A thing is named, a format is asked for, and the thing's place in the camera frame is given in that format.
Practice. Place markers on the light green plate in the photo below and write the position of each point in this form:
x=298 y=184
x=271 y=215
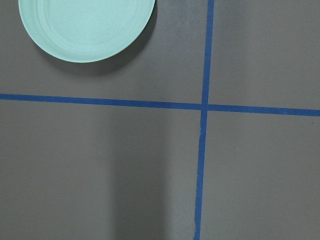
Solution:
x=84 y=31

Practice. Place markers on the brown paper table cover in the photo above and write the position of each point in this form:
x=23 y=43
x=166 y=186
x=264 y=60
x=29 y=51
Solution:
x=207 y=127

